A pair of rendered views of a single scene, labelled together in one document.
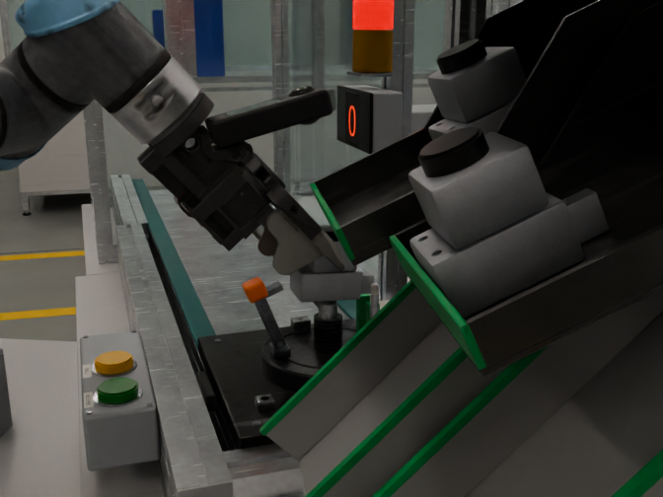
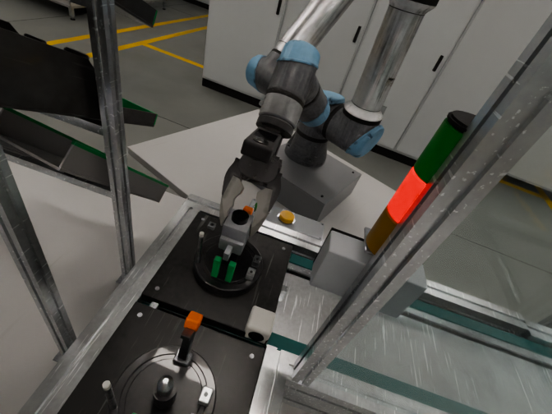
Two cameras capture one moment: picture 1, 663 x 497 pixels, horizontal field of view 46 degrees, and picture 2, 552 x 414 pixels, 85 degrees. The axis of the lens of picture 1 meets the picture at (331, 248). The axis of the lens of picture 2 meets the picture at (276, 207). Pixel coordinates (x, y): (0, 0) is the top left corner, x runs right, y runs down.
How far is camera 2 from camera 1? 1.01 m
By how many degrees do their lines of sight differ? 94
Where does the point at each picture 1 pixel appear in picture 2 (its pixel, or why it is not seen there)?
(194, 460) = (206, 207)
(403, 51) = (389, 253)
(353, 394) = (144, 191)
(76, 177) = not seen: outside the picture
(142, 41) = (274, 79)
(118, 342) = (310, 229)
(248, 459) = (190, 212)
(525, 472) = not seen: hidden behind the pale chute
